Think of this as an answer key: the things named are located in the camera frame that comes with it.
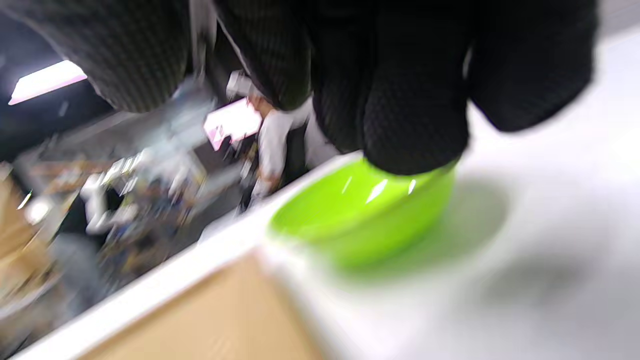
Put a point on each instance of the person's right hand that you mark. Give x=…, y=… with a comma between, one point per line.
x=400, y=75

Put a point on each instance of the lime green plastic bowl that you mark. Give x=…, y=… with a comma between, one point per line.
x=360, y=220

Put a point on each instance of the monitor with pink screen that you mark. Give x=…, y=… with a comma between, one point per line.
x=232, y=122

